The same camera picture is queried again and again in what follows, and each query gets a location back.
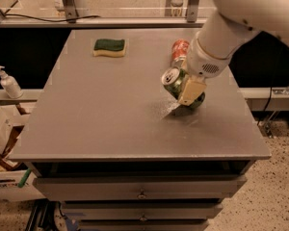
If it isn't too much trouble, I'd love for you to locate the orange soda can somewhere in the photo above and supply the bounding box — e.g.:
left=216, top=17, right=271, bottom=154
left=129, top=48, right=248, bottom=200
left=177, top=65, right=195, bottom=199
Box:
left=171, top=38, right=190, bottom=67

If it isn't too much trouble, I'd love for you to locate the black cable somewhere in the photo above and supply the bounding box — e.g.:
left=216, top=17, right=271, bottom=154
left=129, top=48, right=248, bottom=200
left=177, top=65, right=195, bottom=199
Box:
left=3, top=13, right=102, bottom=23

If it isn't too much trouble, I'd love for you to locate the grey drawer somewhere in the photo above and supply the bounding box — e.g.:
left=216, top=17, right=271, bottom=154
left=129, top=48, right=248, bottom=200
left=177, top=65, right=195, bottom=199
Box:
left=63, top=202, right=223, bottom=220
left=34, top=175, right=247, bottom=202
left=79, top=220, right=209, bottom=231

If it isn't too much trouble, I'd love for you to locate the white cardboard box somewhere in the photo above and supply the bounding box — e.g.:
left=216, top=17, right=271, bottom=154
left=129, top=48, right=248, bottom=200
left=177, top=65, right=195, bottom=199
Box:
left=0, top=102, right=46, bottom=202

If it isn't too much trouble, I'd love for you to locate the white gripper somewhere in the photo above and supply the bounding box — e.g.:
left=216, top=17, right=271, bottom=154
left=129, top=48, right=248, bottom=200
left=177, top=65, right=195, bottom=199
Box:
left=178, top=38, right=230, bottom=106

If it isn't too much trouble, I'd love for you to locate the green soda can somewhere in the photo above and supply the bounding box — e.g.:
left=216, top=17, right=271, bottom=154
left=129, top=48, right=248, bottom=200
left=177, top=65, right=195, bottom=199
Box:
left=161, top=67, right=205, bottom=108

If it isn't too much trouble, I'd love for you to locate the white paper bag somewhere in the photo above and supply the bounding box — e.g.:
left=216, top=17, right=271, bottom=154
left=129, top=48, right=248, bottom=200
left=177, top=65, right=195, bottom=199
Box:
left=0, top=105, right=30, bottom=154

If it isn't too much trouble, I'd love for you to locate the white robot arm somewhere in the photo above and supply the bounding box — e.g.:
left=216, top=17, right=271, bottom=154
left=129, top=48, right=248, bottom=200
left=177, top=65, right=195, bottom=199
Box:
left=178, top=0, right=289, bottom=106

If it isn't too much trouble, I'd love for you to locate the top grey drawer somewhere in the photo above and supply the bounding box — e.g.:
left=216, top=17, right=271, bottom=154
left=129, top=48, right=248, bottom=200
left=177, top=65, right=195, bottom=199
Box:
left=34, top=175, right=247, bottom=202

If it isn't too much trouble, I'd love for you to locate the middle grey drawer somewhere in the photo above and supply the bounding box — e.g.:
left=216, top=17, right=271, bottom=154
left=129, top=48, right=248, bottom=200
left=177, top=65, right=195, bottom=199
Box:
left=63, top=202, right=223, bottom=220

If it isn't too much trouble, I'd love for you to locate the grey drawer cabinet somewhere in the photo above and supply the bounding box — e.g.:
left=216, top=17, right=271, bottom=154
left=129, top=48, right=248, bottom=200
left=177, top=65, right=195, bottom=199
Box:
left=9, top=28, right=272, bottom=231

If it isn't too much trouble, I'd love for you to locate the green and yellow sponge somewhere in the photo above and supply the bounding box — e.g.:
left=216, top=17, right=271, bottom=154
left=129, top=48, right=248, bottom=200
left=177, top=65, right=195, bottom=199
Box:
left=92, top=38, right=126, bottom=58

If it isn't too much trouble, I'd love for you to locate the white pump bottle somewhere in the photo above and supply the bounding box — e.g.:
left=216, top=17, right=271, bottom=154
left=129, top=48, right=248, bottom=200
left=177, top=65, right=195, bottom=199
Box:
left=0, top=65, right=23, bottom=99

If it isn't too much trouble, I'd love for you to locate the bottom grey drawer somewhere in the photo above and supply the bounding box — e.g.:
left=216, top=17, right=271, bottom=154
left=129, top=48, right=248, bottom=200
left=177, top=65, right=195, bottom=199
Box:
left=79, top=220, right=209, bottom=231

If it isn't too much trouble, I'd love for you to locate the green marker pen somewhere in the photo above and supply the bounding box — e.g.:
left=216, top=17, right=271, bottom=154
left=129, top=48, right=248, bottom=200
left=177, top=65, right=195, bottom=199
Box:
left=17, top=168, right=31, bottom=188

